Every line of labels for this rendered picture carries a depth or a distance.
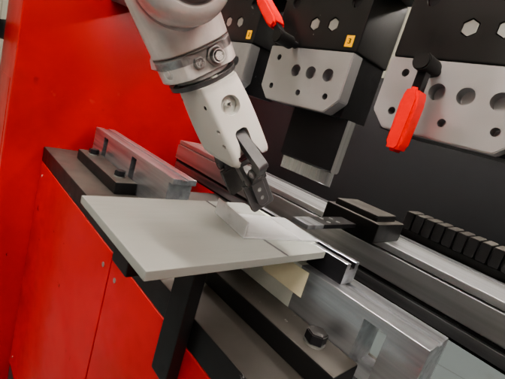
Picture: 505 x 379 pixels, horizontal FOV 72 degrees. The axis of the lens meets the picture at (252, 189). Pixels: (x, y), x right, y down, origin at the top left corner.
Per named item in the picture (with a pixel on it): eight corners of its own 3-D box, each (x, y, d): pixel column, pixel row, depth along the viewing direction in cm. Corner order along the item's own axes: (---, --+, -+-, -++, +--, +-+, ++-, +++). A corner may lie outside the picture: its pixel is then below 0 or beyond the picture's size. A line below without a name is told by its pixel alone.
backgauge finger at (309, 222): (271, 216, 62) (280, 190, 61) (349, 217, 80) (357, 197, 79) (325, 248, 54) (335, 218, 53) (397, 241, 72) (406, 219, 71)
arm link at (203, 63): (243, 29, 34) (253, 59, 36) (207, 31, 41) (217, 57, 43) (168, 64, 32) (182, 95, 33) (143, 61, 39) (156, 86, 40)
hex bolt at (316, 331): (298, 338, 43) (303, 326, 43) (312, 332, 45) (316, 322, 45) (316, 352, 41) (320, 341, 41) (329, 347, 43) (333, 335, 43)
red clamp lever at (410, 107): (379, 147, 36) (415, 50, 34) (397, 152, 39) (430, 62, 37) (395, 152, 34) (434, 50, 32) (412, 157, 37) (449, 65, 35)
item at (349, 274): (245, 222, 60) (249, 205, 59) (257, 222, 62) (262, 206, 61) (340, 284, 46) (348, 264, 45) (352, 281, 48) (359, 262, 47)
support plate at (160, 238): (80, 202, 42) (81, 195, 42) (242, 207, 60) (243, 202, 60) (143, 282, 29) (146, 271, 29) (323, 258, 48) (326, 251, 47)
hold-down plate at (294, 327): (186, 265, 59) (191, 249, 59) (212, 262, 63) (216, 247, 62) (325, 400, 38) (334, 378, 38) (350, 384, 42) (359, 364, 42)
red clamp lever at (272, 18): (259, -12, 50) (283, 34, 46) (278, 1, 53) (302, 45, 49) (251, -2, 51) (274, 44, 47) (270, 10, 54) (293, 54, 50)
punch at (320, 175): (276, 165, 56) (294, 107, 54) (284, 166, 57) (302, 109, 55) (325, 186, 49) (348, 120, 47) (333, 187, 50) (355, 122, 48)
